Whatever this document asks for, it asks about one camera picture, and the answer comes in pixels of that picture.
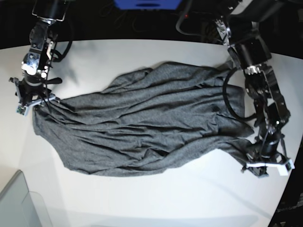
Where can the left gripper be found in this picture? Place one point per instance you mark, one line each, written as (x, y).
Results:
(262, 155)

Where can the black power strip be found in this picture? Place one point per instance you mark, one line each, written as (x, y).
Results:
(202, 15)

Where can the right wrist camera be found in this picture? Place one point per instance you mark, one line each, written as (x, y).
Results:
(22, 110)

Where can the blue box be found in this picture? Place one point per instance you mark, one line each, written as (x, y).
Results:
(147, 4)

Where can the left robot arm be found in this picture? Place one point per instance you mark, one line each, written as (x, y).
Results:
(237, 24)

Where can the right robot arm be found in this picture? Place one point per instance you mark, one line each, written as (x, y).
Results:
(43, 40)

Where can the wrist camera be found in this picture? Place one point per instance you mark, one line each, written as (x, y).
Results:
(286, 167)
(22, 110)

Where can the grey t-shirt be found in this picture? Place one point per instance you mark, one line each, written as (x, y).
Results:
(144, 123)

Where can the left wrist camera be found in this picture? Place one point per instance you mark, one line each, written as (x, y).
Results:
(286, 167)

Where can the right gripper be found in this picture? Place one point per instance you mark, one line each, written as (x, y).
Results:
(31, 94)

